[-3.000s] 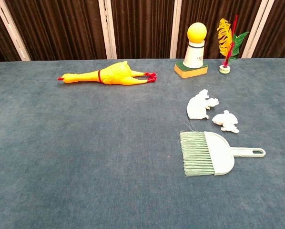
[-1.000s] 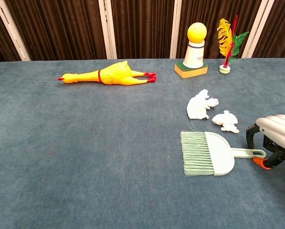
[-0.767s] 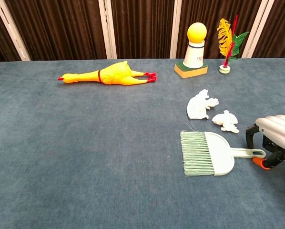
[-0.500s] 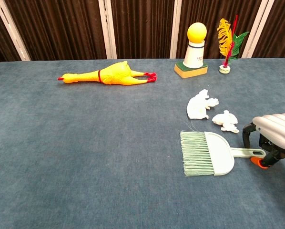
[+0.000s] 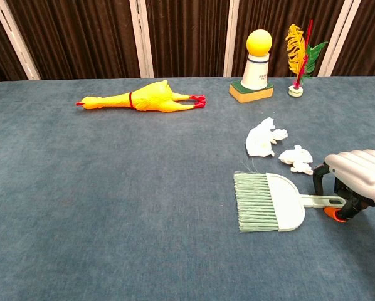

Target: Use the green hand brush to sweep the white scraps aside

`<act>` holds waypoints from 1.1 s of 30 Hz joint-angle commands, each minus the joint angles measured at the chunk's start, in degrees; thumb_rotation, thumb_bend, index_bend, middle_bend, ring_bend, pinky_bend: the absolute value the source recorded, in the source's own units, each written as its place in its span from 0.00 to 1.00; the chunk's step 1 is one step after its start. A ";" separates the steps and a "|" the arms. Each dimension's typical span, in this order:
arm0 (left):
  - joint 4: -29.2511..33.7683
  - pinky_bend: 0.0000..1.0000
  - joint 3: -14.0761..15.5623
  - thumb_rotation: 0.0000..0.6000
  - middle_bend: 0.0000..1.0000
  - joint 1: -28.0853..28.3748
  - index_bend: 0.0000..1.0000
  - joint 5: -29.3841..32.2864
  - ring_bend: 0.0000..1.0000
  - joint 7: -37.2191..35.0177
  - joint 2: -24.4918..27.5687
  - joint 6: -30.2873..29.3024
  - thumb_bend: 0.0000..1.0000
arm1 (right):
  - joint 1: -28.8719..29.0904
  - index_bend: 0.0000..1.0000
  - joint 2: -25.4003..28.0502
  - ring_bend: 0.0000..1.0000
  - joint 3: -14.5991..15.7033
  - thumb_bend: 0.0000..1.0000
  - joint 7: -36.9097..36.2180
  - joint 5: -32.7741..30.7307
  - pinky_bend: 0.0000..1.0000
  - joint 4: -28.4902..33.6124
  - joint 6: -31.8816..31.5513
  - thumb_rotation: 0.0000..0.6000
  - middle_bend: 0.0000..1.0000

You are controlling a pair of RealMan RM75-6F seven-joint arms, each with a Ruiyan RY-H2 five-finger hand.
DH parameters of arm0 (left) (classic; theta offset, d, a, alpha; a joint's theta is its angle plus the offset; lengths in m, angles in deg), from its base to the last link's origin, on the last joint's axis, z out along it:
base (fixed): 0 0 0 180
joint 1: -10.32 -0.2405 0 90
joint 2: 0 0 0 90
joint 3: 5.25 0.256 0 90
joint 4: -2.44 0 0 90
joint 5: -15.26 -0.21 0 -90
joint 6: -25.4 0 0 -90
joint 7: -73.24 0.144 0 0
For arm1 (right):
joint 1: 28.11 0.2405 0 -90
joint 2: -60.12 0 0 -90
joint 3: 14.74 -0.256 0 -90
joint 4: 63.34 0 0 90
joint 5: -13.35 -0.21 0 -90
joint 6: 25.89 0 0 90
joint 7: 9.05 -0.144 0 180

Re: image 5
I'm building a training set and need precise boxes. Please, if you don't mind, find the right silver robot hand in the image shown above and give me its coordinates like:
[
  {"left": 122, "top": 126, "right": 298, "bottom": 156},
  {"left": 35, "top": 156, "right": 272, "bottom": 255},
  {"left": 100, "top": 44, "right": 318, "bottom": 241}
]
[{"left": 312, "top": 149, "right": 375, "bottom": 223}]

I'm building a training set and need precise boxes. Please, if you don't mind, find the small crumpled white paper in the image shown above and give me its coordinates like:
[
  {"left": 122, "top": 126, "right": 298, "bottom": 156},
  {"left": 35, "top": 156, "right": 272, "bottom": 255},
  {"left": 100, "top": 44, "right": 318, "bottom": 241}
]
[{"left": 278, "top": 144, "right": 314, "bottom": 176}]

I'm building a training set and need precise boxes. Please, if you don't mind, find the large crumpled white paper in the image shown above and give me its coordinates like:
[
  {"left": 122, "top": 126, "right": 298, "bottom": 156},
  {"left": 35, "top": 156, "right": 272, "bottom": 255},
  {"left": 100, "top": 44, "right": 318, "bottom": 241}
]
[{"left": 245, "top": 117, "right": 289, "bottom": 157}]

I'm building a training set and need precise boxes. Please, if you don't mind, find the yellow green sponge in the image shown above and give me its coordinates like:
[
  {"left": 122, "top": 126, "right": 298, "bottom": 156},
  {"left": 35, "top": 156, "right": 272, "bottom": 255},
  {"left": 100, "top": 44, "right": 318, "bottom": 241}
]
[{"left": 228, "top": 80, "right": 275, "bottom": 103}]

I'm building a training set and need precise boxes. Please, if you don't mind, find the colourful feather shuttlecock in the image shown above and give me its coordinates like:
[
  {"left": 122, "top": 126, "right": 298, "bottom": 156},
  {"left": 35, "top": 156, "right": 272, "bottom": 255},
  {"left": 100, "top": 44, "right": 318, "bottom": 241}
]
[{"left": 285, "top": 19, "right": 329, "bottom": 97}]

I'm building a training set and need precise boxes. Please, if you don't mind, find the white paper cup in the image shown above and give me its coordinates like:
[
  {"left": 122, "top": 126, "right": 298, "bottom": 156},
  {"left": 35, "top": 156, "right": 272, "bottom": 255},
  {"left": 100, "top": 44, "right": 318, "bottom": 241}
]
[{"left": 240, "top": 52, "right": 270, "bottom": 91}]

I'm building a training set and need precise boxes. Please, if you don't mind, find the yellow ball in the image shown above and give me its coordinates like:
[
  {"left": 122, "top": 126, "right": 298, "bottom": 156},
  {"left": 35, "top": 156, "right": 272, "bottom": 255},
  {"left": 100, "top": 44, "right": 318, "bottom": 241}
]
[{"left": 246, "top": 29, "right": 273, "bottom": 58}]

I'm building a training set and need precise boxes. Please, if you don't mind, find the yellow rubber chicken toy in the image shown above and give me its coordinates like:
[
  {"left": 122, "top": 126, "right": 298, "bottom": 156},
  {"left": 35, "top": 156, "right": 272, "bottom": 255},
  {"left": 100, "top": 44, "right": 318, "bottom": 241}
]
[{"left": 75, "top": 80, "right": 208, "bottom": 113}]

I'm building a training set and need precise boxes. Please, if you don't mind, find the blue felt table cloth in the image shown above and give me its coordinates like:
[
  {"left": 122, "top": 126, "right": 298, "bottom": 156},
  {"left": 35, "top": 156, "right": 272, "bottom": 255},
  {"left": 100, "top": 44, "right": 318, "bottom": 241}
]
[{"left": 0, "top": 76, "right": 375, "bottom": 301}]

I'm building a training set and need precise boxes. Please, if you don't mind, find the dark brown curtain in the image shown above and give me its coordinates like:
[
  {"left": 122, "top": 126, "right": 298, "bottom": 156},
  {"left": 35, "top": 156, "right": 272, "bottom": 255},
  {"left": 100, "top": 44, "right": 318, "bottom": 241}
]
[{"left": 0, "top": 0, "right": 375, "bottom": 87}]

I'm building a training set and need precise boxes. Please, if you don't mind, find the white frame post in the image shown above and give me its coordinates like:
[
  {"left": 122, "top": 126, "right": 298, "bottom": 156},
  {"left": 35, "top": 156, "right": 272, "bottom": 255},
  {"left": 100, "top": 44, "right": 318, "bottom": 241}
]
[
  {"left": 0, "top": 0, "right": 41, "bottom": 81},
  {"left": 129, "top": 0, "right": 154, "bottom": 78},
  {"left": 223, "top": 0, "right": 240, "bottom": 78},
  {"left": 317, "top": 0, "right": 362, "bottom": 77}
]

